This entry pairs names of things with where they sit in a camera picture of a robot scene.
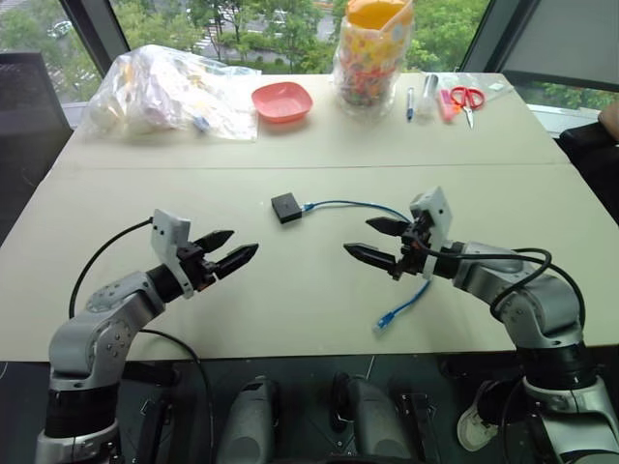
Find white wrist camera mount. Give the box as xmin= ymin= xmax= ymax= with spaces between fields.
xmin=409 ymin=186 xmax=454 ymax=279
xmin=149 ymin=208 xmax=196 ymax=297

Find red handled scissors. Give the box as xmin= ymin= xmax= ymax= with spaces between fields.
xmin=449 ymin=85 xmax=486 ymax=130

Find clear flat plastic sleeve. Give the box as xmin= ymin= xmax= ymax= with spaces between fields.
xmin=457 ymin=71 xmax=516 ymax=103

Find white sneaker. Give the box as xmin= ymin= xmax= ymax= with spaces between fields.
xmin=456 ymin=380 xmax=500 ymax=453

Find colourful candy jar orange lid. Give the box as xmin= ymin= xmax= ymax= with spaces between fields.
xmin=331 ymin=0 xmax=416 ymax=118

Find clear plastic tube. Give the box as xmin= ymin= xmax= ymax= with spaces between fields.
xmin=417 ymin=72 xmax=440 ymax=120

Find pink plastic bowl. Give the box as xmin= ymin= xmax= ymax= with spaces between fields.
xmin=251 ymin=81 xmax=314 ymax=125

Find small black box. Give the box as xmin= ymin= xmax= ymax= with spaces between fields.
xmin=270 ymin=192 xmax=306 ymax=225

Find dark window frame post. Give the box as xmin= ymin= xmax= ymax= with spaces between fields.
xmin=457 ymin=0 xmax=544 ymax=74
xmin=61 ymin=0 xmax=134 ymax=81

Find blue Ethernet cable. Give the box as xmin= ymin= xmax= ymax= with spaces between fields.
xmin=300 ymin=198 xmax=432 ymax=336

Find pink highlighter marker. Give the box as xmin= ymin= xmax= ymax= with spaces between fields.
xmin=436 ymin=88 xmax=455 ymax=124

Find grey roller window blind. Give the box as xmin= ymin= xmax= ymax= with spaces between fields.
xmin=500 ymin=0 xmax=619 ymax=94

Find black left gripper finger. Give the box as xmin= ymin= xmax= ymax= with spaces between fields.
xmin=194 ymin=229 xmax=237 ymax=254
xmin=212 ymin=243 xmax=260 ymax=282

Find clear plastic bag of items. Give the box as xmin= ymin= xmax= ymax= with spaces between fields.
xmin=78 ymin=43 xmax=263 ymax=144

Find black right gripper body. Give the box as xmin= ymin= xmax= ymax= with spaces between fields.
xmin=388 ymin=212 xmax=435 ymax=281

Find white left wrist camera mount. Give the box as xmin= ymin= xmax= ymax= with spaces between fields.
xmin=149 ymin=208 xmax=196 ymax=297

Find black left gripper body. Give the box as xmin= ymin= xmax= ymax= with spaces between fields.
xmin=176 ymin=244 xmax=219 ymax=294

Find grey rounded robot leg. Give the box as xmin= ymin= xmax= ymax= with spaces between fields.
xmin=227 ymin=375 xmax=282 ymax=464
xmin=331 ymin=370 xmax=413 ymax=464

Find black mesh office chair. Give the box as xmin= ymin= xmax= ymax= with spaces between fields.
xmin=0 ymin=51 xmax=74 ymax=246

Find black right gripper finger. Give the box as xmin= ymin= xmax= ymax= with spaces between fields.
xmin=342 ymin=242 xmax=401 ymax=276
xmin=365 ymin=217 xmax=411 ymax=239

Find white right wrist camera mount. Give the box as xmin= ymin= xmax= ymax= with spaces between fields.
xmin=409 ymin=186 xmax=454 ymax=279

